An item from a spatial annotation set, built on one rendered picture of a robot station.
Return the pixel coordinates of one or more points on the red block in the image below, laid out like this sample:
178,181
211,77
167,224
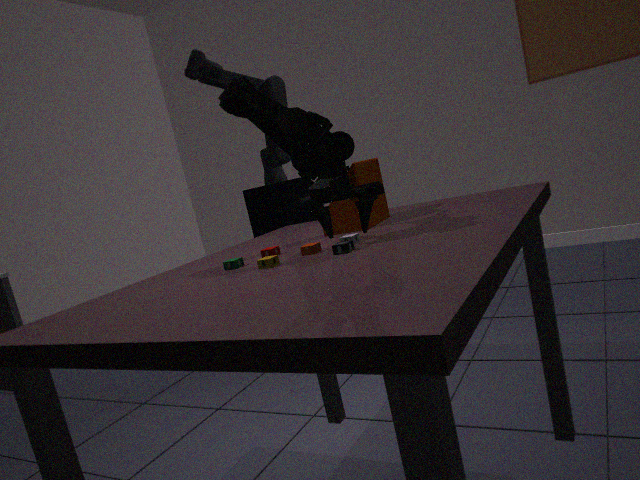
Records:
270,251

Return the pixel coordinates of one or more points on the yellow block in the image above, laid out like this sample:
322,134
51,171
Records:
268,262

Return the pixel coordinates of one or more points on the green block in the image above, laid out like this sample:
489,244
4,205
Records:
233,263

